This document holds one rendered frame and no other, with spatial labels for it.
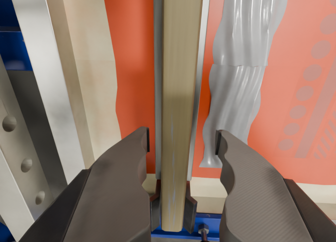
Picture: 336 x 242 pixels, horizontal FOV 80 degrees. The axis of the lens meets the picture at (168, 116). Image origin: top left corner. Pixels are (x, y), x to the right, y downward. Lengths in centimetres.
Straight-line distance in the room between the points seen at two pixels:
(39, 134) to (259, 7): 170
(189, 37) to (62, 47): 17
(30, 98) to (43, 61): 139
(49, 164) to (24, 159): 161
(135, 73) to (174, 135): 12
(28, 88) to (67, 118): 134
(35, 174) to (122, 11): 27
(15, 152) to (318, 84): 41
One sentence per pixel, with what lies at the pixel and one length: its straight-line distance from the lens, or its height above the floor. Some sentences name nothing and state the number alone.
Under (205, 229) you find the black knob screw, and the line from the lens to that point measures 41.
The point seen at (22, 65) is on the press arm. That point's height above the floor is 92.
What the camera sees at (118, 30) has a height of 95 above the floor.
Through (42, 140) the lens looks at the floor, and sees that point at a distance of 183.
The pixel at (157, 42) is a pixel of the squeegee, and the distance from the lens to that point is 23.
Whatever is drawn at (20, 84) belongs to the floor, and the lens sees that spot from 166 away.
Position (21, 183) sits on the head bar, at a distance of 36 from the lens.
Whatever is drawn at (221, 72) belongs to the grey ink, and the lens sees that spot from 28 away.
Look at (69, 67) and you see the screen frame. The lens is 29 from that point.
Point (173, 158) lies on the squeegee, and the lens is 22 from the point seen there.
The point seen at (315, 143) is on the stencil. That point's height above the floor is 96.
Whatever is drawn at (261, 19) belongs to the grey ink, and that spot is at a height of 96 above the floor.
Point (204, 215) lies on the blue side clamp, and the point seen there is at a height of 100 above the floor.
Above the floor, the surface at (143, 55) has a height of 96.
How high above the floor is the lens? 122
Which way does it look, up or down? 61 degrees down
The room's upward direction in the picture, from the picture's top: 174 degrees counter-clockwise
